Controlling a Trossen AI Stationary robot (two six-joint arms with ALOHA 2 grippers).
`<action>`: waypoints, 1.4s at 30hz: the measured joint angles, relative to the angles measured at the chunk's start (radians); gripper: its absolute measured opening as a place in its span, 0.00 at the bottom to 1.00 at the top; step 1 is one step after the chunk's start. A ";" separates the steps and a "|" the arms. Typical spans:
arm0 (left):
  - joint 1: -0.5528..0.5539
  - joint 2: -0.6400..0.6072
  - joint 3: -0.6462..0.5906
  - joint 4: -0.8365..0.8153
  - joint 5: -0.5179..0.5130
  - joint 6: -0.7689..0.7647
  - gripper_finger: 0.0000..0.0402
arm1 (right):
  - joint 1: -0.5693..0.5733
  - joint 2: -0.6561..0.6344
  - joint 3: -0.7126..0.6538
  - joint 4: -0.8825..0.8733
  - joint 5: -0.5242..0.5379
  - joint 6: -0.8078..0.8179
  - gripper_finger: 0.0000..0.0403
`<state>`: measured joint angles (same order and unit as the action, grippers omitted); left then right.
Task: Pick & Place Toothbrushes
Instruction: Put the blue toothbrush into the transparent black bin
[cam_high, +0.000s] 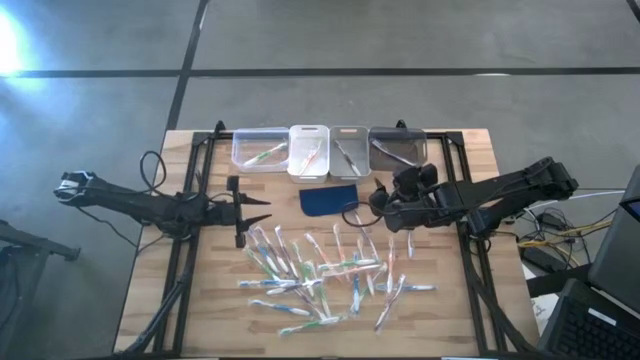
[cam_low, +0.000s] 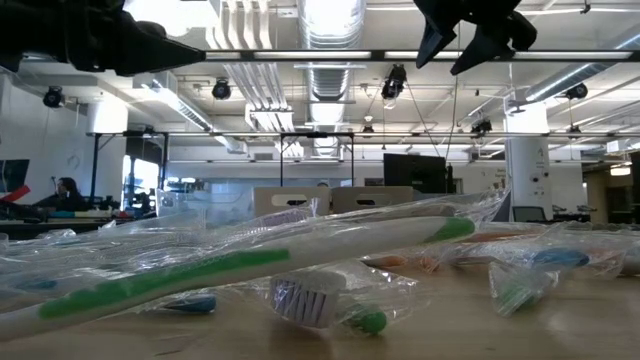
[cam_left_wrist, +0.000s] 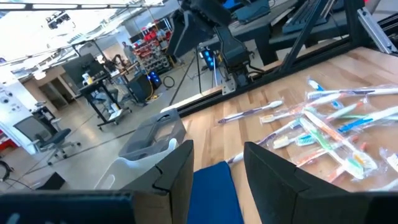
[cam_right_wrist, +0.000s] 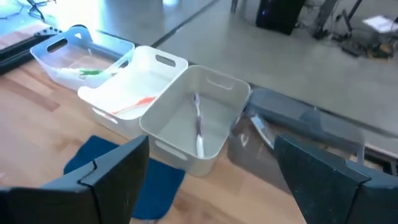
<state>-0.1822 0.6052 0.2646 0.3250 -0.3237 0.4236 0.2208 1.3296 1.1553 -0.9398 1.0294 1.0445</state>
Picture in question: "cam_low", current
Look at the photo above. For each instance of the clear plastic bin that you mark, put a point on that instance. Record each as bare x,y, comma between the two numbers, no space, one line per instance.
200,205

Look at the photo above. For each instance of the black background rig frame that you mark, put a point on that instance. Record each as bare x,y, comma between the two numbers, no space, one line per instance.
95,165
352,160

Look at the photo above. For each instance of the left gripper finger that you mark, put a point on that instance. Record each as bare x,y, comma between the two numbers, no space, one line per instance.
150,50

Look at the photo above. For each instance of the white column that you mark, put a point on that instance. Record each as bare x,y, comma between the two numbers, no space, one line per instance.
527,165

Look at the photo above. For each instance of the dark background desk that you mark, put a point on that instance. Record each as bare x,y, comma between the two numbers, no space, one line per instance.
50,227

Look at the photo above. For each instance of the white plastic bin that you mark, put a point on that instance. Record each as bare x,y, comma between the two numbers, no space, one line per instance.
320,200

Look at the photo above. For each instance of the purple toothbrush in wrapper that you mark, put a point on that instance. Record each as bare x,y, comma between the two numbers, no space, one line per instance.
305,302

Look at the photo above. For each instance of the green toothbrush in wrapper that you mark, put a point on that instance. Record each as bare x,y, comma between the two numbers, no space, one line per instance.
370,321
200,272
515,295

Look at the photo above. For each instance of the glowing wall lamp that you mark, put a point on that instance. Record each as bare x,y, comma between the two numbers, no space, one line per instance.
620,170

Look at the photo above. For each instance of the slim silver ceiling duct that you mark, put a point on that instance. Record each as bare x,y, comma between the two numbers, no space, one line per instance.
575,75

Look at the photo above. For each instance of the person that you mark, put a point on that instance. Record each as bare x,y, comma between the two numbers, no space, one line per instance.
67,192

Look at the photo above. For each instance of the black ceiling spotlight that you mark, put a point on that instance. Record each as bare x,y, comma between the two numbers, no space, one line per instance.
481,126
577,91
367,130
53,97
221,90

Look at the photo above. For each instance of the black overhead camera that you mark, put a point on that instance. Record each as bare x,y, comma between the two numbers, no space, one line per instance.
395,80

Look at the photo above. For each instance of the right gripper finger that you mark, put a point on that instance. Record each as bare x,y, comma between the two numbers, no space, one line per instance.
435,37
485,50

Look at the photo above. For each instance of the grey office chair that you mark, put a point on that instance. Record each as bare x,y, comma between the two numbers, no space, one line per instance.
530,214

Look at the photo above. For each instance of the light grey plastic bin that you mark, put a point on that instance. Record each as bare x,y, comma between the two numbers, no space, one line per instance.
400,197

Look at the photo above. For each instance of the red flat object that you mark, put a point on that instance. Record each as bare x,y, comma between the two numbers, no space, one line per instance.
17,193

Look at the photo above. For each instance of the black monitor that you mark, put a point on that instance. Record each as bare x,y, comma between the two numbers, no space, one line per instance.
415,172

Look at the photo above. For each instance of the dark wall screen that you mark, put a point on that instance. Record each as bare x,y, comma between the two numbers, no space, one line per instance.
12,175

